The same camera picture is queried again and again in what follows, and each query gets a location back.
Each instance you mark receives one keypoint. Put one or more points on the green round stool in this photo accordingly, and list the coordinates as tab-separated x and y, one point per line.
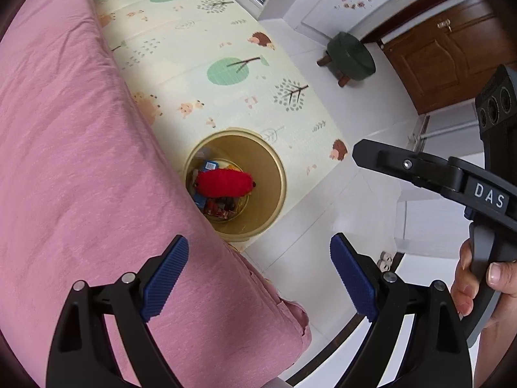
351	54

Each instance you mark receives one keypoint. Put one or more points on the printed cream play mat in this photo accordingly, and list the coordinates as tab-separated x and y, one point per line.
194	56

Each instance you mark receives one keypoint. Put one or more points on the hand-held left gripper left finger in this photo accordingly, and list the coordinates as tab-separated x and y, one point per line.
165	279

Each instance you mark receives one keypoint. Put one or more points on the person's right hand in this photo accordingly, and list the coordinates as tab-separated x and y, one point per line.
464	287

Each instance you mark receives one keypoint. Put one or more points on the small blue white carton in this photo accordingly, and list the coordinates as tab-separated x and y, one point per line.
210	165

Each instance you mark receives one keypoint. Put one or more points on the red fuzzy cloth item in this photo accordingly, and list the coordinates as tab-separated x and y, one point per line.
224	182

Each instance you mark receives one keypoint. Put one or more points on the white cabinet with stickers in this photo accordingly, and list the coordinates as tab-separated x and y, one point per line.
343	0

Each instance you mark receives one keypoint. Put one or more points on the pink bed blanket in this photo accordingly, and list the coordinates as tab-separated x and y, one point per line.
101	161

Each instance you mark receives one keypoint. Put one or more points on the brown wooden door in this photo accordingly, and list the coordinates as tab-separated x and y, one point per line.
444	56

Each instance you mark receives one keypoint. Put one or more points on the yellow waste bin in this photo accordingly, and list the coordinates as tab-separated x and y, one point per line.
270	186

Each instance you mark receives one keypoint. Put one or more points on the small grey round fittings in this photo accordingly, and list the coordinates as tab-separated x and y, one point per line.
385	262

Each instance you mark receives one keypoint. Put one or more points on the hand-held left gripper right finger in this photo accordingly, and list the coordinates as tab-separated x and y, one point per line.
355	279

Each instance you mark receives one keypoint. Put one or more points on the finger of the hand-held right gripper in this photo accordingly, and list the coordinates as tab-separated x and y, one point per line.
400	163

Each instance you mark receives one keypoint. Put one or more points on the metal door threshold rail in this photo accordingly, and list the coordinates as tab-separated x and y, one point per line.
444	131

